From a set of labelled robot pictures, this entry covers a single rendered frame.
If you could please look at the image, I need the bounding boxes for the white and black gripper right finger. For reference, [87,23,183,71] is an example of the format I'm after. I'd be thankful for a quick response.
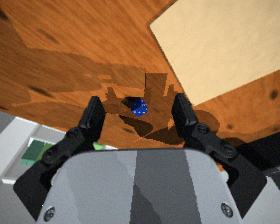
[171,93,267,219]

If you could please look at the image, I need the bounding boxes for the beige flat mat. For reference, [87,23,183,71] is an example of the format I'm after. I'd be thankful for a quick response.
[149,0,280,106]

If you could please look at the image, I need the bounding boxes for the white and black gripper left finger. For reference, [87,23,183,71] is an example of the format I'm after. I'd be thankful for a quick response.
[13,96,106,222]

